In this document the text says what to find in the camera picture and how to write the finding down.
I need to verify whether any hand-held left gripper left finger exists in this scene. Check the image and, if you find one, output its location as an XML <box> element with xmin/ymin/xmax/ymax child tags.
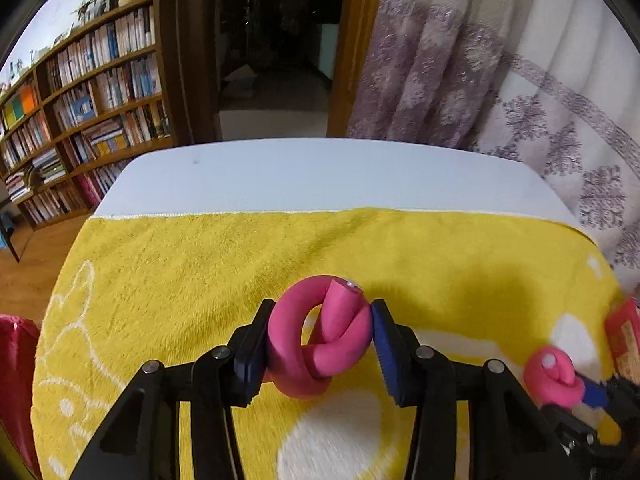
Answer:
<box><xmin>67</xmin><ymin>299</ymin><xmax>277</xmax><ymax>480</ymax></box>

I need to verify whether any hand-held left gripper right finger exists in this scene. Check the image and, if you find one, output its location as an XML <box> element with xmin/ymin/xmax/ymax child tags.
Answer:
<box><xmin>371</xmin><ymin>299</ymin><xmax>581</xmax><ymax>480</ymax></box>

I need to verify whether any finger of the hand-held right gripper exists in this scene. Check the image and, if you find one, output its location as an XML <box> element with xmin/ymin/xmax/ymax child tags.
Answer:
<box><xmin>579</xmin><ymin>377</ymin><xmax>612</xmax><ymax>409</ymax></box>
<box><xmin>605</xmin><ymin>372</ymin><xmax>640</xmax><ymax>428</ymax></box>

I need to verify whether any pink knotted foam curler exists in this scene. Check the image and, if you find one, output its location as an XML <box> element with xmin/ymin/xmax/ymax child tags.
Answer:
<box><xmin>266</xmin><ymin>275</ymin><xmax>375</xmax><ymax>401</ymax></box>
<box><xmin>522</xmin><ymin>346</ymin><xmax>586</xmax><ymax>407</ymax></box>

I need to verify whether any red cardboard box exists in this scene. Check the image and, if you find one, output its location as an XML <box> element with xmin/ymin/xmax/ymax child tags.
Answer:
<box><xmin>604</xmin><ymin>297</ymin><xmax>640</xmax><ymax>386</ymax></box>

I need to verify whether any yellow white towel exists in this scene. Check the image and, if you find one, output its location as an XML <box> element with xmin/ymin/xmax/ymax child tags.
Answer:
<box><xmin>30</xmin><ymin>207</ymin><xmax>626</xmax><ymax>480</ymax></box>

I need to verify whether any pink bag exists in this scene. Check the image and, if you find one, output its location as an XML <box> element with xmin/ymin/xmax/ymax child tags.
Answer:
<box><xmin>0</xmin><ymin>314</ymin><xmax>43</xmax><ymax>480</ymax></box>

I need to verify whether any purple lace curtain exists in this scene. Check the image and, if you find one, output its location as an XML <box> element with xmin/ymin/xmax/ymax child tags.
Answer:
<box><xmin>345</xmin><ymin>0</ymin><xmax>506</xmax><ymax>153</ymax></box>

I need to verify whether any white patterned curtain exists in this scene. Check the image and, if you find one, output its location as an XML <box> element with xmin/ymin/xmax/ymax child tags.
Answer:
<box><xmin>467</xmin><ymin>0</ymin><xmax>640</xmax><ymax>301</ymax></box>

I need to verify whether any wooden bookshelf with books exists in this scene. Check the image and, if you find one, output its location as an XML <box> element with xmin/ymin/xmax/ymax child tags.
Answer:
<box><xmin>0</xmin><ymin>0</ymin><xmax>176</xmax><ymax>231</ymax></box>

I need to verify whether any wooden door frame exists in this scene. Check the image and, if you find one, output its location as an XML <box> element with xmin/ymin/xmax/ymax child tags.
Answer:
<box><xmin>326</xmin><ymin>0</ymin><xmax>389</xmax><ymax>137</ymax></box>

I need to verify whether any picture frame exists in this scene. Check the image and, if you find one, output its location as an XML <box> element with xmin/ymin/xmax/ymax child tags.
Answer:
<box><xmin>82</xmin><ymin>0</ymin><xmax>117</xmax><ymax>24</ymax></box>

